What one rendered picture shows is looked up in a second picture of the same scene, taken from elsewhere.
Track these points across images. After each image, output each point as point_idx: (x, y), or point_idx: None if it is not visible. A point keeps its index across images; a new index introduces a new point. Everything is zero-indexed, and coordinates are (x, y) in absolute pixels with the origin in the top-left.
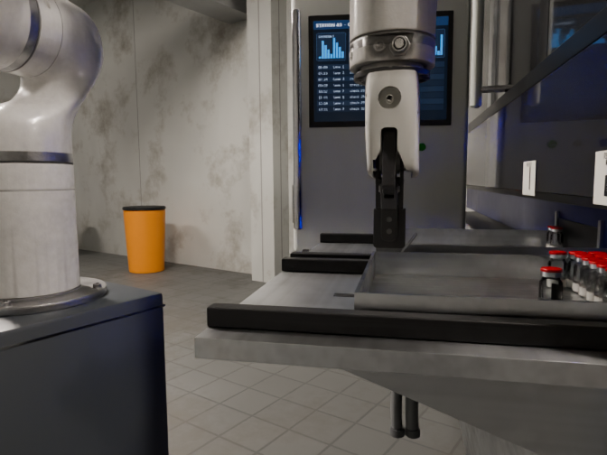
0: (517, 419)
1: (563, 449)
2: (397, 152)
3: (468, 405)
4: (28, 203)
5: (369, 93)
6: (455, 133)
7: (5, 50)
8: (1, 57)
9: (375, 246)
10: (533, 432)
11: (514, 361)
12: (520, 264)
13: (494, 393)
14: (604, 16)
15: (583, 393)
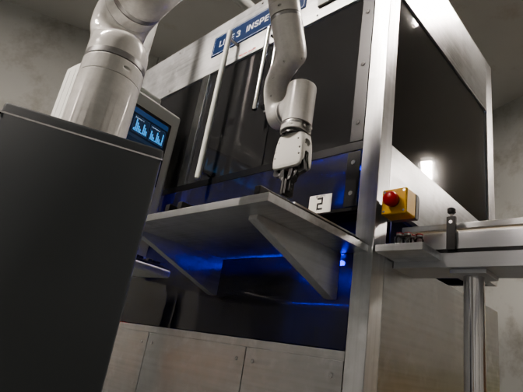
0: (315, 269)
1: (324, 282)
2: (306, 160)
3: (305, 261)
4: (135, 96)
5: (302, 138)
6: (156, 194)
7: (157, 17)
8: (152, 17)
9: (285, 193)
10: (318, 275)
11: (341, 231)
12: None
13: (311, 257)
14: (315, 154)
15: (329, 263)
